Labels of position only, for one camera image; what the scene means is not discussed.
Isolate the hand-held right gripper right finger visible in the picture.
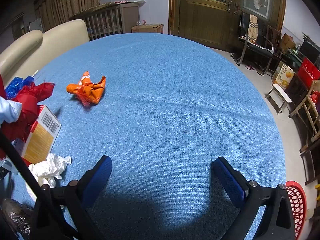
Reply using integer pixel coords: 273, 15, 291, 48
212, 156, 297, 240

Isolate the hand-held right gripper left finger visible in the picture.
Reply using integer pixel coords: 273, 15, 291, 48
31, 155, 113, 240

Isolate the red plastic basket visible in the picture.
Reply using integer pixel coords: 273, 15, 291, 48
285, 180, 307, 240

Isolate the blue plastic bag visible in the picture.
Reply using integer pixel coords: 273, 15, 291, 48
5, 76, 35, 100

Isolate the white crumpled tissue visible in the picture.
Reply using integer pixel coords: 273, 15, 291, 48
25, 152, 72, 200

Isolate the orange and white carton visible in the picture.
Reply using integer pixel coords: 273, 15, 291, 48
21, 104, 62, 165

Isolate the large dark wooden chair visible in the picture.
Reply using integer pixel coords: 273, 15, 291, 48
299, 120, 320, 185

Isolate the orange crumpled wrapper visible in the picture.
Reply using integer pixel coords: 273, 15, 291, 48
66, 71, 107, 108

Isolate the dark crumpled plastic bag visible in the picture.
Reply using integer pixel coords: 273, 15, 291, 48
0, 197, 34, 240

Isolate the small white stool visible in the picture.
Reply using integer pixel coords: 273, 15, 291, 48
265, 83, 293, 115

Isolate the red crumpled plastic bag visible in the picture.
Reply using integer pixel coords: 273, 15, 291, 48
0, 81, 55, 160

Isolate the wicker chair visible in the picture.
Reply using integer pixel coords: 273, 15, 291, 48
289, 80, 320, 143

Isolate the blue tablecloth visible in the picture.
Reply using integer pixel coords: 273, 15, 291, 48
0, 32, 287, 240

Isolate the light blue cloth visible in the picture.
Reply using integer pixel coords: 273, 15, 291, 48
0, 97, 23, 124

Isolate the dark wooden side table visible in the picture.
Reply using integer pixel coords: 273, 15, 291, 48
285, 74, 309, 105

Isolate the yellow printed carton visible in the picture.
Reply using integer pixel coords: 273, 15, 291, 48
272, 61, 295, 89

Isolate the red gift box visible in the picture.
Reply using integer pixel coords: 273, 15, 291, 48
296, 57, 320, 89

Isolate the cream sofa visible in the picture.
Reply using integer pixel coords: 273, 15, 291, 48
0, 19, 90, 85

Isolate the open brown cardboard box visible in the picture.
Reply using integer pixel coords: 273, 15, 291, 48
280, 33, 295, 50

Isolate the small dark wooden chair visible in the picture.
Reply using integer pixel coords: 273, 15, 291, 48
264, 25, 283, 55

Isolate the black monitor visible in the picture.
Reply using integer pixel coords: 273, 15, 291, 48
299, 37, 320, 60

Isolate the striped towel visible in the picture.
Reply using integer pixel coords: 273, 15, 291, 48
247, 14, 258, 42

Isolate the wooden crib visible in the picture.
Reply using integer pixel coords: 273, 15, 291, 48
70, 2, 140, 40

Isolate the closed cardboard box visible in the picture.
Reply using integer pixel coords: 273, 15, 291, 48
131, 24, 164, 34

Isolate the wooden double door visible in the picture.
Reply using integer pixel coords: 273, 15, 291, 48
169, 0, 287, 53

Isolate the beige curtain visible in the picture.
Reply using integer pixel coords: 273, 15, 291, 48
34, 0, 105, 32

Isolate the black cable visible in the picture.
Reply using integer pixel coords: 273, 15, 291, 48
0, 130, 48, 195

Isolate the black metal-frame chair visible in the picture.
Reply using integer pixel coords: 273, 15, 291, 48
231, 11, 275, 74

